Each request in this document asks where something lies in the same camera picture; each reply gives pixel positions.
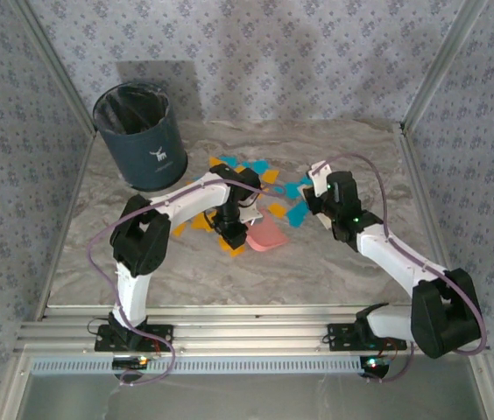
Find pink plastic dustpan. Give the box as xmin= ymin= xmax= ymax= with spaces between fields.
xmin=244 ymin=206 xmax=291 ymax=255

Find large blue paper scrap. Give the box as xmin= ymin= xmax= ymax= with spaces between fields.
xmin=285 ymin=199 xmax=310 ymax=228

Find dark bin with deer print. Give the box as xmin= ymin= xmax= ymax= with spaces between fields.
xmin=92 ymin=81 xmax=189 ymax=193

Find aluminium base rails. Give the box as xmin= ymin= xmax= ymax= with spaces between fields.
xmin=13 ymin=304 xmax=491 ymax=356

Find shiny plastic bin liner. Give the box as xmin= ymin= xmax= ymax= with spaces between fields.
xmin=93 ymin=82 xmax=170 ymax=133

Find small controller board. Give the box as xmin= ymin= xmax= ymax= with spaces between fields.
xmin=112 ymin=355 xmax=150 ymax=372
xmin=359 ymin=354 xmax=392 ymax=381

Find grey metal sheet panel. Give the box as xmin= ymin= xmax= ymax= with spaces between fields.
xmin=10 ymin=371 xmax=493 ymax=420

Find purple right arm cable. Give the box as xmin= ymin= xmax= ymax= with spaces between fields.
xmin=314 ymin=152 xmax=489 ymax=384

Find aluminium side rail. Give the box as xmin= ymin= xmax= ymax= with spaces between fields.
xmin=398 ymin=123 xmax=467 ymax=316

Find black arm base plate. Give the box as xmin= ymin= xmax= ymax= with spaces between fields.
xmin=94 ymin=323 xmax=174 ymax=354
xmin=326 ymin=322 xmax=408 ymax=351

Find grey slotted cable duct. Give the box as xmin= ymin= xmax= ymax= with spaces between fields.
xmin=30 ymin=354 xmax=364 ymax=376

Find aluminium frame post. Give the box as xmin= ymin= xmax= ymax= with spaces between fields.
xmin=399 ymin=0 xmax=490 ymax=135
xmin=10 ymin=0 xmax=98 ymax=137

